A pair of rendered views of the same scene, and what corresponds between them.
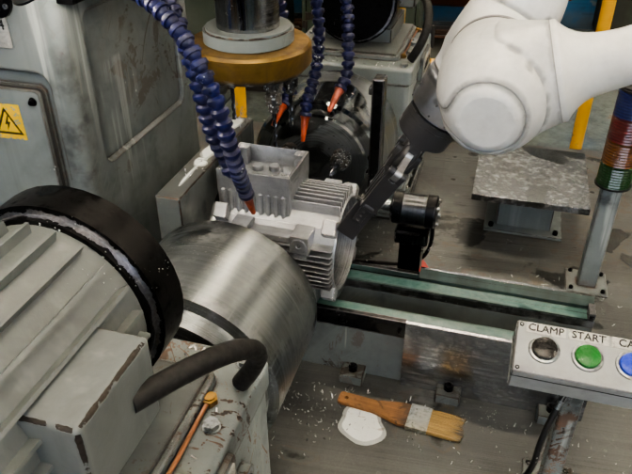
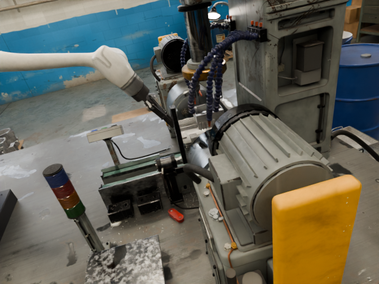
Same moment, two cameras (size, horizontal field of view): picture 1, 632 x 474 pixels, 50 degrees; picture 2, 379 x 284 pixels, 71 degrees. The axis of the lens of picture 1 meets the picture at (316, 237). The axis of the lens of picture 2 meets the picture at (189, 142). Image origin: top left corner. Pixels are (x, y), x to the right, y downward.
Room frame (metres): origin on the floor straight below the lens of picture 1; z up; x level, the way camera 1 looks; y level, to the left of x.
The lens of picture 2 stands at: (1.90, -0.41, 1.63)
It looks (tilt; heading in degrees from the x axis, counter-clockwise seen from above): 31 degrees down; 158
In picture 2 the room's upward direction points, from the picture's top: 12 degrees counter-clockwise
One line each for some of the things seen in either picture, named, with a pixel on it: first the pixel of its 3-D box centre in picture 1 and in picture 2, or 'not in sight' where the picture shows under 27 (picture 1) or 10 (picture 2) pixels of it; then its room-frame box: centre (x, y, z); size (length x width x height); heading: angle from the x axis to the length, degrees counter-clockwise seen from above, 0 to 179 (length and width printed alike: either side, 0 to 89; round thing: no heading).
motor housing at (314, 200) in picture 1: (289, 232); (202, 136); (0.95, 0.05, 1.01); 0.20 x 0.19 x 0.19; 73
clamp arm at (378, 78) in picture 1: (377, 149); (178, 136); (1.05, -0.10, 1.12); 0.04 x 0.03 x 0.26; 74
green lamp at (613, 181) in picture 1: (615, 173); (73, 207); (1.09, -0.54, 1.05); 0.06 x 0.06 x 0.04
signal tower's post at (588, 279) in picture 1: (609, 194); (78, 216); (1.09, -0.54, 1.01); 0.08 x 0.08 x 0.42; 74
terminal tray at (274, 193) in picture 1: (264, 180); (208, 115); (0.96, 0.08, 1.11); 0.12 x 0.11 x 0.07; 73
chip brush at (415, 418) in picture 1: (400, 413); not in sight; (0.75, -0.13, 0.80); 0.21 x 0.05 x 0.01; 70
